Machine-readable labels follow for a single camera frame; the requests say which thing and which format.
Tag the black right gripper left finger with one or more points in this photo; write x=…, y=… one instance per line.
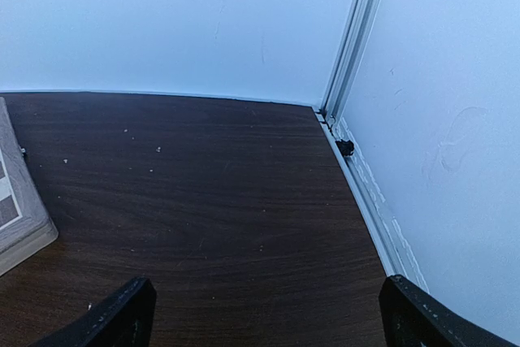
x=125, y=318

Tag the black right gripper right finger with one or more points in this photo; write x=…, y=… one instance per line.
x=411, y=317

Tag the wooden chess board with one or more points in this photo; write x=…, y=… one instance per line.
x=26, y=226

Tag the black bracket at frame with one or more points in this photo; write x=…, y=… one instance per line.
x=346, y=148

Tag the aluminium right corner post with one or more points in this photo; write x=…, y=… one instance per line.
x=352, y=45

